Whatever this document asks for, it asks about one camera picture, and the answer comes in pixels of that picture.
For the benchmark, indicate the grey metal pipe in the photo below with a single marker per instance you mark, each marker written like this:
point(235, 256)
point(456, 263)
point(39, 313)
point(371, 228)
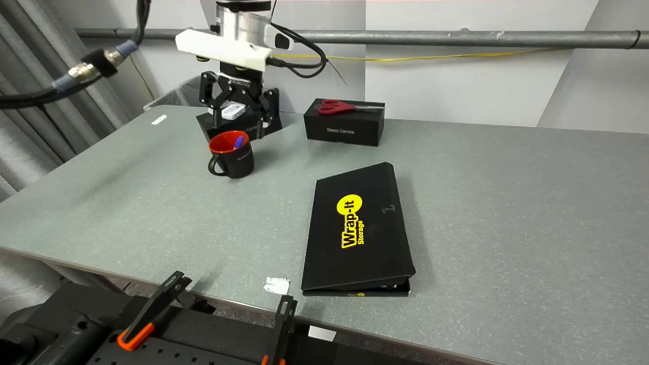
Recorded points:
point(456, 38)

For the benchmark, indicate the white tape strip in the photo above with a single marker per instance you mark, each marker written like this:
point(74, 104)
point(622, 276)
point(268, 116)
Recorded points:
point(159, 119)

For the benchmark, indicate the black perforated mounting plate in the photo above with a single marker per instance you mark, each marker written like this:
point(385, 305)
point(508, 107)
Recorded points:
point(71, 329)

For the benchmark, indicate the black orange spring clamp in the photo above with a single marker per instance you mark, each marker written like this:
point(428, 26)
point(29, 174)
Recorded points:
point(282, 329)
point(152, 314)

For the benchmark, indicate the small white device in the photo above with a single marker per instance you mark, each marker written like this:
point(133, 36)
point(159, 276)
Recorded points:
point(233, 111)

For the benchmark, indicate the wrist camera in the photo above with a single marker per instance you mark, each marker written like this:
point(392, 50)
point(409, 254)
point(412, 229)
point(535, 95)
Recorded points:
point(218, 48)

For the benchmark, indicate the small black box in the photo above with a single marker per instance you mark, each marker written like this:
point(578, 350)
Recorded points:
point(237, 125)

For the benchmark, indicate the black camera box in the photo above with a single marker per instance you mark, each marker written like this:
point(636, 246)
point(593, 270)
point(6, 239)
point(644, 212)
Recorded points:
point(345, 130)

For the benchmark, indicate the grey curtain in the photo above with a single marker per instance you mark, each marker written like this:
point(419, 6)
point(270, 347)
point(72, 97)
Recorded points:
point(30, 126)

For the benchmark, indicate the black mug with red inside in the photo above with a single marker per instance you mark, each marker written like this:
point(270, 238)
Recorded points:
point(237, 158)

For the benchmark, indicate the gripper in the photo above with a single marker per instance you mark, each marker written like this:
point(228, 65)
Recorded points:
point(241, 76)

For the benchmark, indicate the blue pen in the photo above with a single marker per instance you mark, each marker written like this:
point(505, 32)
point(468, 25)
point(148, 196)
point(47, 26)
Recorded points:
point(238, 143)

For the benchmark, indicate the flat black box yellow print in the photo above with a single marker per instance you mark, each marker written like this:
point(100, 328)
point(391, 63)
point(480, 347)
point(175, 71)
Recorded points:
point(360, 228)

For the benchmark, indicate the white label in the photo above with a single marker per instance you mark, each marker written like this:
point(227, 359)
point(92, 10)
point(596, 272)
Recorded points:
point(321, 333)

